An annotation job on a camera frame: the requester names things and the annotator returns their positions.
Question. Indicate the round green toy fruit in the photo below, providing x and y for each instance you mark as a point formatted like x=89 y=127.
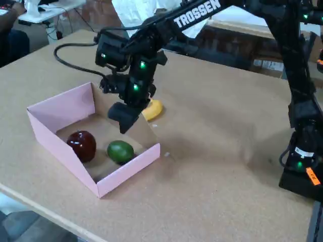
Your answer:
x=120 y=151

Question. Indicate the dark red toy fruit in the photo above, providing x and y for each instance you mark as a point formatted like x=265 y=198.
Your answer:
x=82 y=146

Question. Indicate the pink cardboard box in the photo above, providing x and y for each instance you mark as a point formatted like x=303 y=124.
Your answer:
x=50 y=111

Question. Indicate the yellow toy banana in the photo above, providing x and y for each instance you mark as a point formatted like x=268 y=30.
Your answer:
x=155 y=111

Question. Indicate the white crumpled sheet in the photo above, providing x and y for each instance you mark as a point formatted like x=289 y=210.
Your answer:
x=136 y=12

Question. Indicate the wooden workbench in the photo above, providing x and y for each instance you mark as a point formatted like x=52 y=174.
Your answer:
x=234 y=27

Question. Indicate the white desk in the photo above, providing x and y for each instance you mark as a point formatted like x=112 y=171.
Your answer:
x=48 y=12

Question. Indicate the person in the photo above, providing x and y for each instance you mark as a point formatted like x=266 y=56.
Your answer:
x=15 y=48

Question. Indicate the brown cardboard carton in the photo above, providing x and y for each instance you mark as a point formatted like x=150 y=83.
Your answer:
x=268 y=66

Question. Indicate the dark metal stand post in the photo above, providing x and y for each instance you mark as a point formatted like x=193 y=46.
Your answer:
x=315 y=224

